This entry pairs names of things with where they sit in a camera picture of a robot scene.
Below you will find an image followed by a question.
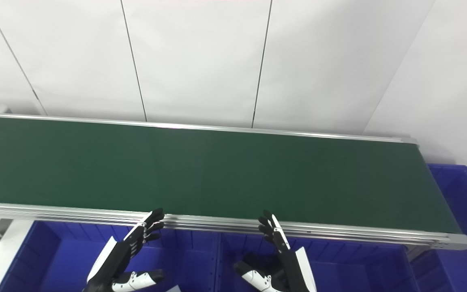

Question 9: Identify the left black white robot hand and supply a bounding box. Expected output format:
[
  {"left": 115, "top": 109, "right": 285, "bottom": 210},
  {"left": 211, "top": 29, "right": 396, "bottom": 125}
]
[{"left": 83, "top": 208, "right": 166, "bottom": 292}]

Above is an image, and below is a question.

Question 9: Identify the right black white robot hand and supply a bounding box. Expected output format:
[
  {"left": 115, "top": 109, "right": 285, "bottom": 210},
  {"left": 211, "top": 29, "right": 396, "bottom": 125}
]
[{"left": 233, "top": 210, "right": 317, "bottom": 292}]

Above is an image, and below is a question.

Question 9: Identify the blue plastic bin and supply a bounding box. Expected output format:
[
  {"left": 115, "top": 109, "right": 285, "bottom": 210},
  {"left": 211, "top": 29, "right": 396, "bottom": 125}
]
[
  {"left": 410, "top": 164, "right": 467, "bottom": 292},
  {"left": 0, "top": 221, "right": 222, "bottom": 292},
  {"left": 219, "top": 233, "right": 420, "bottom": 292}
]

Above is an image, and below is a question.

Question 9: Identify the green conveyor belt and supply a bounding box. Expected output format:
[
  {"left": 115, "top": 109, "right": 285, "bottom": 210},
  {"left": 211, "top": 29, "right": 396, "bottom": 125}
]
[{"left": 0, "top": 113, "right": 467, "bottom": 250}]

